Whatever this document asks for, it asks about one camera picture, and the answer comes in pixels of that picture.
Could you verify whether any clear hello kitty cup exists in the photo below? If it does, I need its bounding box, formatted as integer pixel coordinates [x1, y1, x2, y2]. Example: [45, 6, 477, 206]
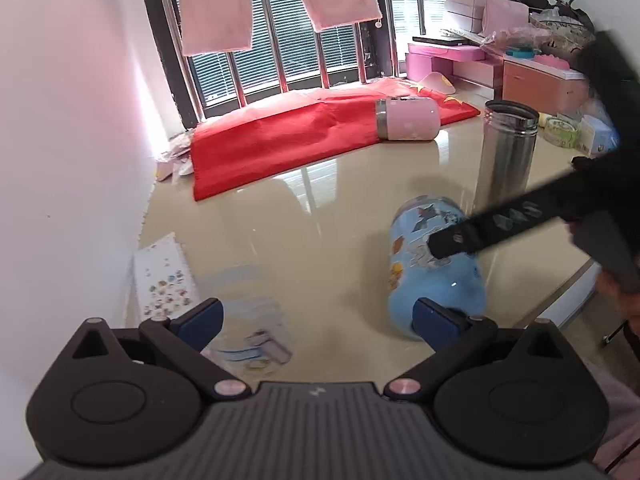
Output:
[196, 263, 295, 379]

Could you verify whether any tall stainless steel tumbler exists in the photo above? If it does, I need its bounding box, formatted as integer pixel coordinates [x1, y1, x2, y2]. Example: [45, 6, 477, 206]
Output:
[473, 100, 539, 212]

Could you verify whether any red flag cloth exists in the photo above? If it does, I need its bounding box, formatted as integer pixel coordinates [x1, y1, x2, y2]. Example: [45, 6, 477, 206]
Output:
[191, 78, 480, 200]

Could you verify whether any pink fuzzy right sleeve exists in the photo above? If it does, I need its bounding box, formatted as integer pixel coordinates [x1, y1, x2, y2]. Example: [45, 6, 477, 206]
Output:
[585, 361, 640, 479]

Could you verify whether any pink cushion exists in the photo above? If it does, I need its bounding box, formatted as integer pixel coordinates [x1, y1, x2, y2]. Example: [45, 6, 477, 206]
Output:
[482, 0, 529, 37]

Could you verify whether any metal window guard rail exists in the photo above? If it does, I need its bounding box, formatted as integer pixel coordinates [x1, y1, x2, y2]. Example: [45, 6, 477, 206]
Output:
[144, 0, 445, 129]

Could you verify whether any left pink hanging towel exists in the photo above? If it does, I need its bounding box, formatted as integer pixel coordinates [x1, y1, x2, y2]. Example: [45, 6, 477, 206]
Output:
[179, 0, 253, 56]

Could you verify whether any blue cartoon steel cup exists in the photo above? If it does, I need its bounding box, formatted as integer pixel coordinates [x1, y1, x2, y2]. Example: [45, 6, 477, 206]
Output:
[387, 195, 487, 340]

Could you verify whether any person's right hand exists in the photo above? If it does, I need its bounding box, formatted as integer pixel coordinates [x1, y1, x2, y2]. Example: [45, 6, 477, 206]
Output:
[566, 221, 640, 323]

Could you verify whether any pink steel cup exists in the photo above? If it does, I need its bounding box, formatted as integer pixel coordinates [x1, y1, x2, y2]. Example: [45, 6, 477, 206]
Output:
[375, 96, 440, 141]

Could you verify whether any pink desk riser shelf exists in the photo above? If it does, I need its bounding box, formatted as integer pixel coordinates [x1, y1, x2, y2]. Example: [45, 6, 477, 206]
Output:
[405, 42, 503, 89]

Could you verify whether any orange pink storage box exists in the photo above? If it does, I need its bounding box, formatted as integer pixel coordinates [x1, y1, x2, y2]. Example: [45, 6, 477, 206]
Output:
[502, 56, 589, 115]

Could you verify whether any sticker sheet stack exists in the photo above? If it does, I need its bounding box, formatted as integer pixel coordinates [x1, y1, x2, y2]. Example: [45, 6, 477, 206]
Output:
[134, 233, 201, 321]

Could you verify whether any black laptop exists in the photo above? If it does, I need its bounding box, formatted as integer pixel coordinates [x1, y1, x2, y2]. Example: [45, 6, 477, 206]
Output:
[412, 34, 470, 47]

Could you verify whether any white tissue box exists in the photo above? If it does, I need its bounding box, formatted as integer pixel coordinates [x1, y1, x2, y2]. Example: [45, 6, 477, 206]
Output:
[577, 115, 618, 157]

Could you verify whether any black bag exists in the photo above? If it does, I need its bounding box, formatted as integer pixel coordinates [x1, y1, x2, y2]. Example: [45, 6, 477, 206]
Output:
[547, 0, 596, 32]

